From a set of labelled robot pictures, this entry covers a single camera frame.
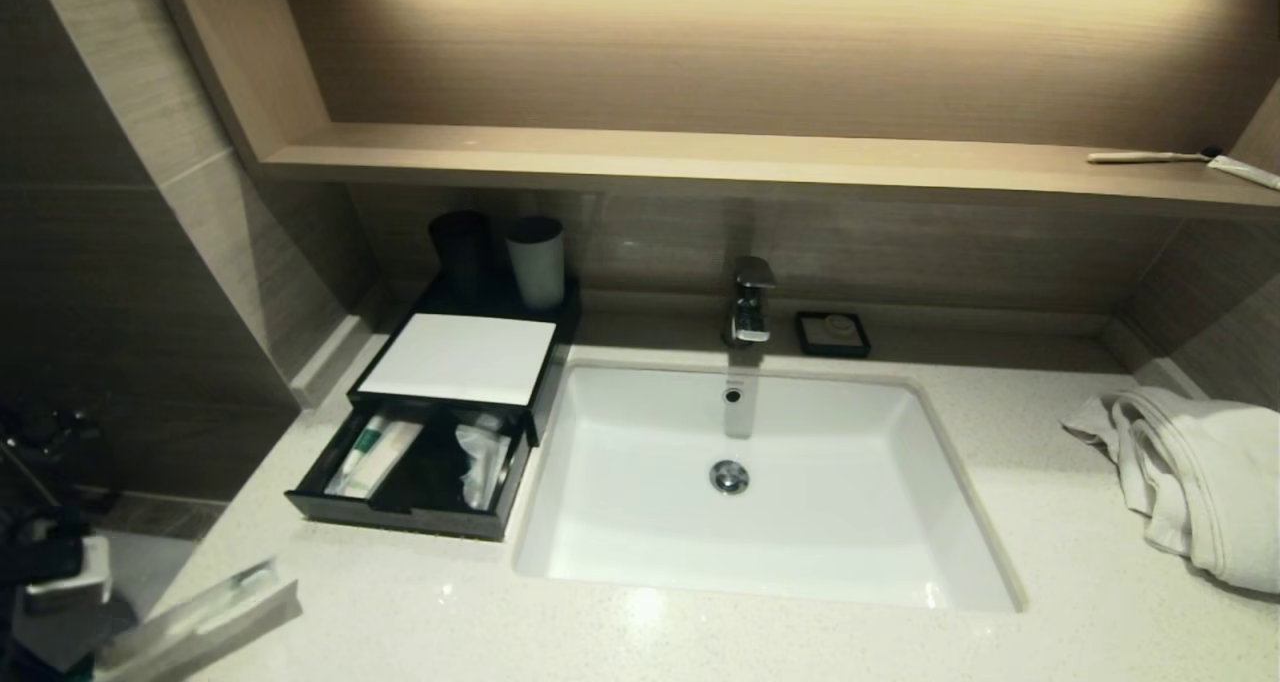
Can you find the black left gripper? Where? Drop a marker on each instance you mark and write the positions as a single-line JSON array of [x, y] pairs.
[[40, 557]]

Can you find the long clear toothbrush packet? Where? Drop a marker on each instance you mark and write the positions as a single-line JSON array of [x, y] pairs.
[[210, 617]]

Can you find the black drawer of box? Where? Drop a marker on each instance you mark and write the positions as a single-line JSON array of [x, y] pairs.
[[420, 522]]

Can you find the translucent packet small green print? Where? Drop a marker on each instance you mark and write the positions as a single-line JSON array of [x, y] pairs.
[[488, 487]]

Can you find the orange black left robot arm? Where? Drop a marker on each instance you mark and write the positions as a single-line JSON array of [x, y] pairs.
[[50, 642]]

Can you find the black box white lid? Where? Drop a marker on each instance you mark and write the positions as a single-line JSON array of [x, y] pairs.
[[465, 357]]

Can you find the white green toothpaste packet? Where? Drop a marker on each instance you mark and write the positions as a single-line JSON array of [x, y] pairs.
[[375, 457]]

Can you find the black cup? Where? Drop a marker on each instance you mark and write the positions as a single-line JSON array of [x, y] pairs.
[[462, 257]]

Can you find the white cup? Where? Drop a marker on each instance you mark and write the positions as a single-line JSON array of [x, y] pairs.
[[536, 262]]

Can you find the chrome sink drain stopper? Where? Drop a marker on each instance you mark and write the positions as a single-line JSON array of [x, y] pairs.
[[729, 477]]

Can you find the chrome faucet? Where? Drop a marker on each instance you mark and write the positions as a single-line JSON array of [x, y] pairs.
[[748, 307]]

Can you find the black square soap dish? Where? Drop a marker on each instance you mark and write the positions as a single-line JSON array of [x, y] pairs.
[[803, 337]]

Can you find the white rectangular sink basin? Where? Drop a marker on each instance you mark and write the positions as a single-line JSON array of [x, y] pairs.
[[850, 522]]

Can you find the round grey soap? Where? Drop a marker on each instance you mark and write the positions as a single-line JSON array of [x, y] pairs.
[[832, 330]]

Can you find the white crumpled towel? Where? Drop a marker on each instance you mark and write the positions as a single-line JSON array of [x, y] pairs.
[[1200, 482]]

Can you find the beige toothbrush black bristles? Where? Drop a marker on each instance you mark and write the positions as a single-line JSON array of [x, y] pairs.
[[1140, 156]]

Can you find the small white toothpaste tube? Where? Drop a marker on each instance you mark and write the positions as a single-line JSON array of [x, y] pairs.
[[1245, 170]]

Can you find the light wooden wall shelf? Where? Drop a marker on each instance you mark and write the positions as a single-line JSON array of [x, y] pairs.
[[700, 157]]

